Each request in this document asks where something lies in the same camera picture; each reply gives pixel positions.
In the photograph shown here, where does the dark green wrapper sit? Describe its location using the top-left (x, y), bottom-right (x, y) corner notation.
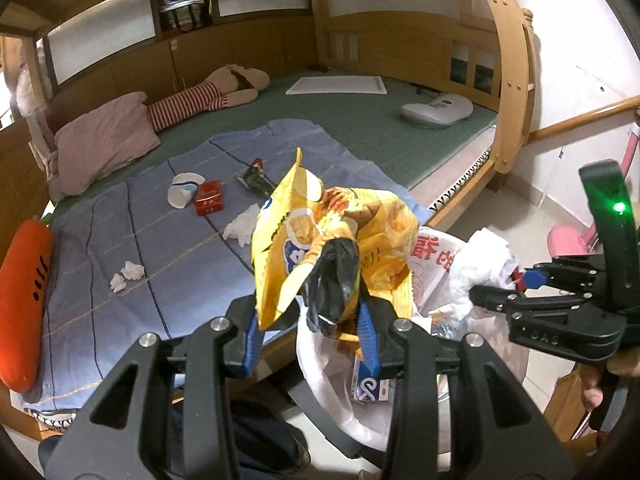
top-left (237, 158), bottom-right (275, 195)

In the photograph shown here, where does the orange carrot plush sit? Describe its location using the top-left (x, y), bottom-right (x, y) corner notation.
top-left (0, 215), bottom-right (55, 393)

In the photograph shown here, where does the yellow chip bag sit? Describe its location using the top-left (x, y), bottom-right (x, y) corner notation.
top-left (250, 147), bottom-right (420, 356)

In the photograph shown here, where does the blue blanket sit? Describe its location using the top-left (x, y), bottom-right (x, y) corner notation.
top-left (22, 119), bottom-right (433, 406)

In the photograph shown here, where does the white blue paper cup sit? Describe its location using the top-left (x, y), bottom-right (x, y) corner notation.
top-left (167, 172), bottom-right (207, 208)

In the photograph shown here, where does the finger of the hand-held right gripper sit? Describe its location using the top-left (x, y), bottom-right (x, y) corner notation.
top-left (515, 255), bottom-right (606, 293)
top-left (470, 284), bottom-right (608, 321)

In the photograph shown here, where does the wooden bed frame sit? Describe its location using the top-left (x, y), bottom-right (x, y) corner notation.
top-left (0, 0), bottom-right (640, 443)

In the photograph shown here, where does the green bed mat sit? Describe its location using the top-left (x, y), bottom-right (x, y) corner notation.
top-left (50, 72), bottom-right (501, 221)

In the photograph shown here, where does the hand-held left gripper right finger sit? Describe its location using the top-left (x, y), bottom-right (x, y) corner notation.
top-left (357, 282), bottom-right (571, 480)

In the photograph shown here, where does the red cardboard box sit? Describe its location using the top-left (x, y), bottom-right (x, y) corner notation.
top-left (192, 180), bottom-right (225, 217)

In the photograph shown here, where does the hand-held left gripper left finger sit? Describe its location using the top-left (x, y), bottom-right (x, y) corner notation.
top-left (47, 296), bottom-right (266, 480)

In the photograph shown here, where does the pink pillow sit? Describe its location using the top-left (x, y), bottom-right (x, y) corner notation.
top-left (54, 92), bottom-right (162, 196)

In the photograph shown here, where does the blue white packet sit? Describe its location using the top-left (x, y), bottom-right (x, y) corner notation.
top-left (352, 355), bottom-right (396, 403)

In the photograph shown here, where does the white plastic device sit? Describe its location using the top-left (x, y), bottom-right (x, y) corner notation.
top-left (401, 94), bottom-right (474, 130)

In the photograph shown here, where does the pink stool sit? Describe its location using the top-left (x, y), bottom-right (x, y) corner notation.
top-left (547, 225), bottom-right (601, 256)

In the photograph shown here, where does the person's right hand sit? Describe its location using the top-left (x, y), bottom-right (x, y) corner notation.
top-left (580, 347), bottom-right (640, 433)

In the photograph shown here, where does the white plastic bag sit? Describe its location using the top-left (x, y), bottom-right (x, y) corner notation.
top-left (295, 225), bottom-right (531, 453)

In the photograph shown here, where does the black plastic piece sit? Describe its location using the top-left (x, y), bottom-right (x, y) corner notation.
top-left (302, 239), bottom-right (362, 338)

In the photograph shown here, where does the stack of books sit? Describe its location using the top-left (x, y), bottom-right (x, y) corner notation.
top-left (159, 0), bottom-right (211, 33)

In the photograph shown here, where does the brown box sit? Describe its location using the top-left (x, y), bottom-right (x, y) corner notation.
top-left (545, 370), bottom-right (601, 441)

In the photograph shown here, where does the white flat board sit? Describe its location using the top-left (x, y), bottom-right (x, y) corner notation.
top-left (286, 76), bottom-right (388, 96)

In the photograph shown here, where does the large crumpled white tissue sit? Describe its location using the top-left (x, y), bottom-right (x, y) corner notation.
top-left (222, 203), bottom-right (263, 247)

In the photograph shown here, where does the striped stuffed doll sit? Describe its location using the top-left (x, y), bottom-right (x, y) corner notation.
top-left (145, 64), bottom-right (271, 133)

